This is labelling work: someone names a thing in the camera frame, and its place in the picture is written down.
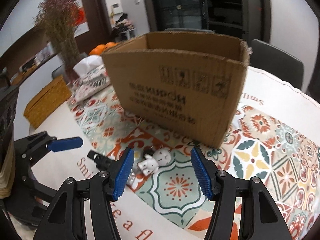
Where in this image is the woven straw box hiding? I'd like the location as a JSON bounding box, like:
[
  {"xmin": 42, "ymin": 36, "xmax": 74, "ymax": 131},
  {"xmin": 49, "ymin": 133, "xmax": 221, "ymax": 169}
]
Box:
[{"xmin": 23, "ymin": 75, "xmax": 71, "ymax": 129}]

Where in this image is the floral fabric tissue cover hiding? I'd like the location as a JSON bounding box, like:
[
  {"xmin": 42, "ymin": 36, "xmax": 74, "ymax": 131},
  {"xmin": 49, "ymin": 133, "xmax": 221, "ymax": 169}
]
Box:
[{"xmin": 73, "ymin": 64, "xmax": 111, "ymax": 102}]

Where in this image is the patterned table runner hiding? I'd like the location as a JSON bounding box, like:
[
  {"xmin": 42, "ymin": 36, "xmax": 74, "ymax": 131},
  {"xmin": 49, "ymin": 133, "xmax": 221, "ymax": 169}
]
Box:
[{"xmin": 67, "ymin": 87, "xmax": 319, "ymax": 239}]

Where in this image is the white tissue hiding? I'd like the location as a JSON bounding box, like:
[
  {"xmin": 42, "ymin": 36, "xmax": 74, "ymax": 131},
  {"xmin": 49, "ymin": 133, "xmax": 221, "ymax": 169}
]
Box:
[{"xmin": 73, "ymin": 55, "xmax": 104, "ymax": 77}]

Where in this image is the orange fruit front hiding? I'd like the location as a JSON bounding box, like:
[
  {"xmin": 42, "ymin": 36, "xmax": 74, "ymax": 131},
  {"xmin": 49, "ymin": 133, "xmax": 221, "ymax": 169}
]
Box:
[{"xmin": 89, "ymin": 44, "xmax": 104, "ymax": 55}]

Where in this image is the orange fruit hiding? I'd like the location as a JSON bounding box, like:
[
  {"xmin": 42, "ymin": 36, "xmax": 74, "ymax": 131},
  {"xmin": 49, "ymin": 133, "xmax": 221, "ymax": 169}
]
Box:
[
  {"xmin": 89, "ymin": 44, "xmax": 104, "ymax": 55},
  {"xmin": 104, "ymin": 42, "xmax": 118, "ymax": 50}
]

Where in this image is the orange fruit middle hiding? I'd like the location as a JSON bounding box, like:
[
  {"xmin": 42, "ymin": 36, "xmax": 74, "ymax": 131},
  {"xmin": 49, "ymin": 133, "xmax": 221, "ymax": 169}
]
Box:
[{"xmin": 104, "ymin": 42, "xmax": 118, "ymax": 50}]

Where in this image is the white shelf rack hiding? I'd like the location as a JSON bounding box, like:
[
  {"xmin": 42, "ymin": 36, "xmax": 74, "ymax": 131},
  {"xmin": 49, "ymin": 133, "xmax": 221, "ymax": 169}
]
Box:
[{"xmin": 110, "ymin": 13, "xmax": 136, "ymax": 42}]

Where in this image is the dried flower bouquet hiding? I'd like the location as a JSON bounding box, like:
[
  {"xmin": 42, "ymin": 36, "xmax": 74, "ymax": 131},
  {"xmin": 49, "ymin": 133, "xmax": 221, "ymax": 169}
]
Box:
[{"xmin": 34, "ymin": 0, "xmax": 81, "ymax": 82}]

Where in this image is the brown cardboard box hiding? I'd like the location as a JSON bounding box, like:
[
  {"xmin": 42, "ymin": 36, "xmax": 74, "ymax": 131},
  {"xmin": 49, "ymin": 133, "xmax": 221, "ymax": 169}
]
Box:
[{"xmin": 102, "ymin": 31, "xmax": 250, "ymax": 148}]

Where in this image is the dark dining chair right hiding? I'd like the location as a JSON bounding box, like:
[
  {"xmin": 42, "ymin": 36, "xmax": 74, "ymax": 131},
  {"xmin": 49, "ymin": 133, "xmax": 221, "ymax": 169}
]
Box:
[{"xmin": 250, "ymin": 39, "xmax": 304, "ymax": 89}]

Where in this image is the glass sliding door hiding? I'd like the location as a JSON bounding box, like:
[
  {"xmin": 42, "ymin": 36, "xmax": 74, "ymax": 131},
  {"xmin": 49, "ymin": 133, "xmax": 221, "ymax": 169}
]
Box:
[{"xmin": 145, "ymin": 0, "xmax": 271, "ymax": 43}]

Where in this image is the white figurine keychain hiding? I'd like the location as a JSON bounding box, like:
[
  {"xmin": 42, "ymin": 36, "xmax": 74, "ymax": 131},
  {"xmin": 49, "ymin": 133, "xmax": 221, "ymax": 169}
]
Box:
[{"xmin": 127, "ymin": 146, "xmax": 172, "ymax": 186}]

